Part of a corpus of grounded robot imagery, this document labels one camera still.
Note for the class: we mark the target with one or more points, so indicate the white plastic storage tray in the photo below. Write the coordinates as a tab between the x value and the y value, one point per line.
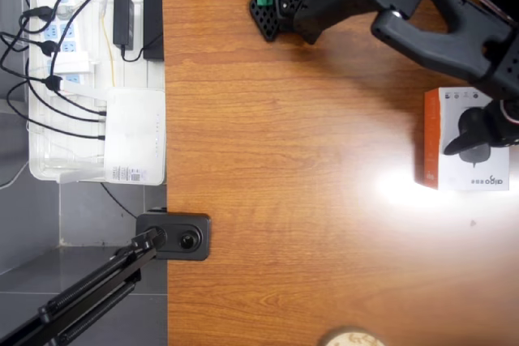
40	151

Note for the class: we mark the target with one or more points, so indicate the white orange aigo mouse box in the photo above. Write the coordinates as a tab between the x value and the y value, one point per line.
431	139

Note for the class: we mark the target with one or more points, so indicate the black desk stand base pole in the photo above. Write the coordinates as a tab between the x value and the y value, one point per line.
194	224

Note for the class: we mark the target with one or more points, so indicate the white router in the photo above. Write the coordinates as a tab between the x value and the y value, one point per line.
134	131

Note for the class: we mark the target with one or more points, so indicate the white power strip blue sockets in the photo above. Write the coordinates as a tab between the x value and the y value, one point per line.
67	34

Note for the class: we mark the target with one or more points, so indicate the black power plug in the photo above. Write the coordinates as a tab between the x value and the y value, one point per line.
49	48
53	82
40	13

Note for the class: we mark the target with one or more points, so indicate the wide black power adapter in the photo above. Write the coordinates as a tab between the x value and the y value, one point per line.
153	26

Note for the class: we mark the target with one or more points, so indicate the slim black power adapter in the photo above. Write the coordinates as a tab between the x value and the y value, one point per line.
123	22

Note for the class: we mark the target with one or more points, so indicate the round wooden coaster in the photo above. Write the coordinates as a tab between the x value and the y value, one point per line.
353	338

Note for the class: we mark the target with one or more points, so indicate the white plug adapter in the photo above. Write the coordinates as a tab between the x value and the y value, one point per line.
73	63

